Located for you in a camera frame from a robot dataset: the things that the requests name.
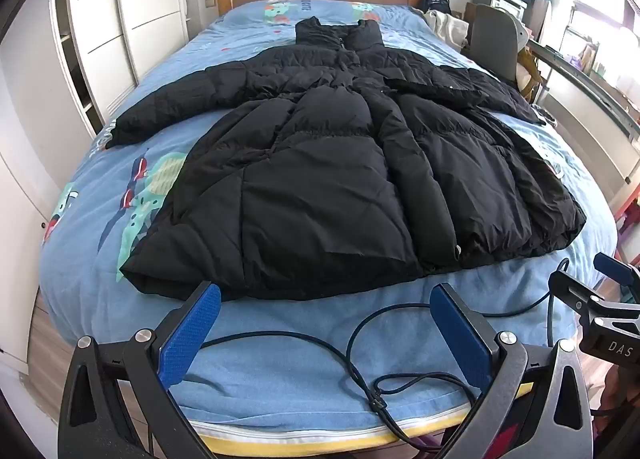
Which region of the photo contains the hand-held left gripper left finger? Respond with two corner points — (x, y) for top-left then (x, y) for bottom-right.
(59, 281), (222, 459)

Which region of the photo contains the bed with blue cartoon sheet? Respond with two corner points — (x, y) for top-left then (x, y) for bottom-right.
(37, 0), (626, 459)

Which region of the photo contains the black puffer coat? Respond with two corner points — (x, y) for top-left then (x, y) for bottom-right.
(105, 16), (587, 301)

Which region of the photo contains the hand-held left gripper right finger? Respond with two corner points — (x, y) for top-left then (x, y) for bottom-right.
(430, 283), (596, 459)

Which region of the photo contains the brown bag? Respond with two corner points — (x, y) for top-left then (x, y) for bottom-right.
(516, 46), (547, 102)

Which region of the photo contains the white desk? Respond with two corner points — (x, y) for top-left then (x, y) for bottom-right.
(529, 36), (640, 184)

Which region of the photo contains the black cable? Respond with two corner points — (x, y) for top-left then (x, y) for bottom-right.
(200, 258), (572, 442)

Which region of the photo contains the grey chair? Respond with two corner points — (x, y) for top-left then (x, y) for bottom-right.
(469, 4), (527, 86)

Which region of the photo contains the white wardrobe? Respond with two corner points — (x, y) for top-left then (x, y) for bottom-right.
(0, 0), (190, 375)

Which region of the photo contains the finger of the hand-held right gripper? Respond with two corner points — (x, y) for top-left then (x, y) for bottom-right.
(548, 270), (608, 312)
(594, 253), (640, 286)

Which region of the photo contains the cream cloth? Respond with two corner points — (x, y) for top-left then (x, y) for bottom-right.
(425, 9), (471, 48)

